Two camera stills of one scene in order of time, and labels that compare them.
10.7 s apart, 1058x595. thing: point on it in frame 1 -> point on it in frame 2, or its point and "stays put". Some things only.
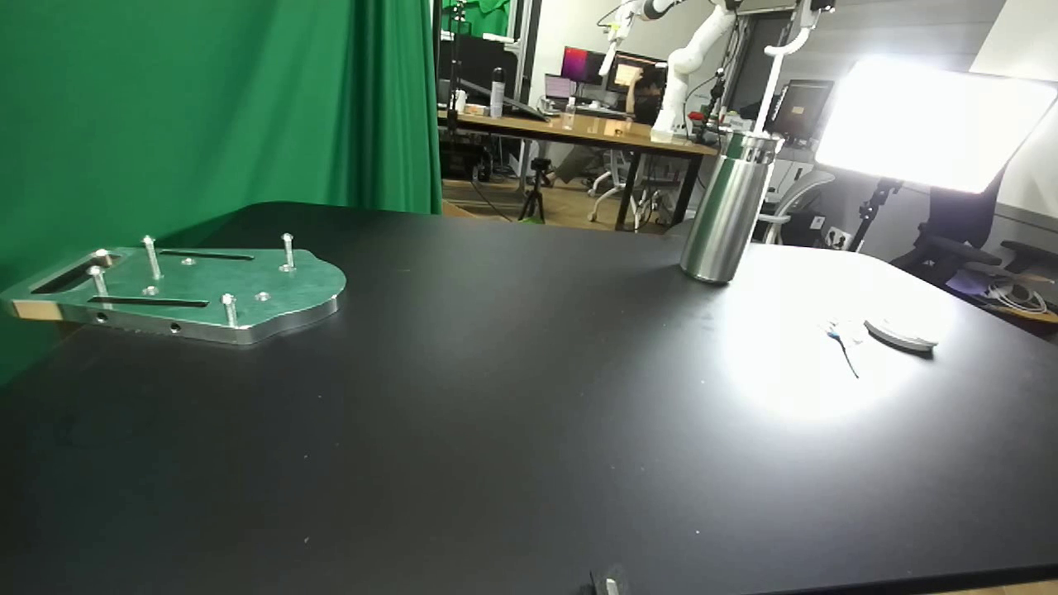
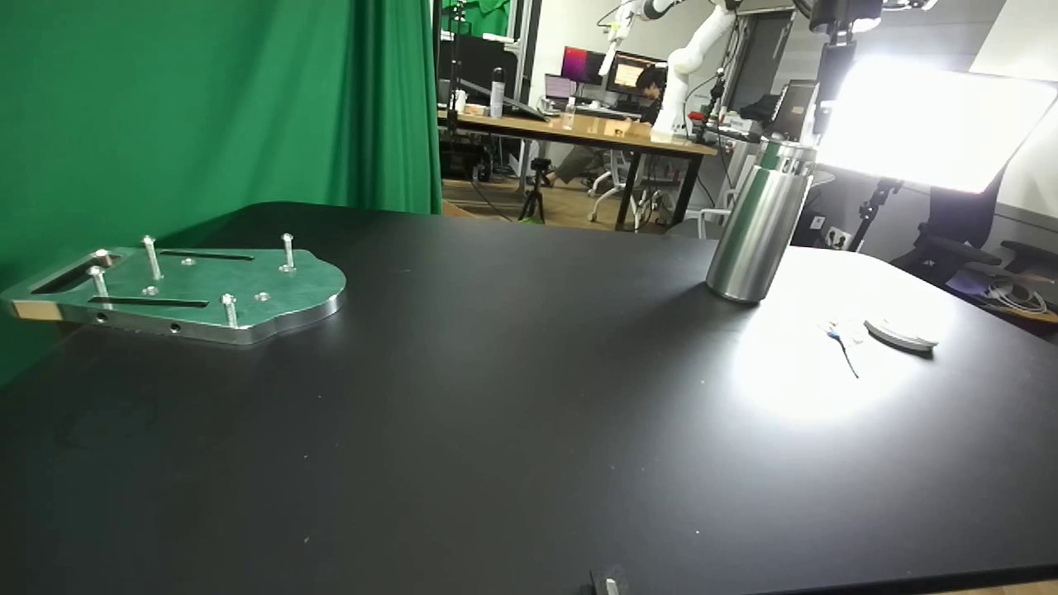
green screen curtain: (138, 121) stays put
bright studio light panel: (926, 121) stays put
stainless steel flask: (726, 203) -> (763, 218)
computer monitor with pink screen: (585, 62) stays put
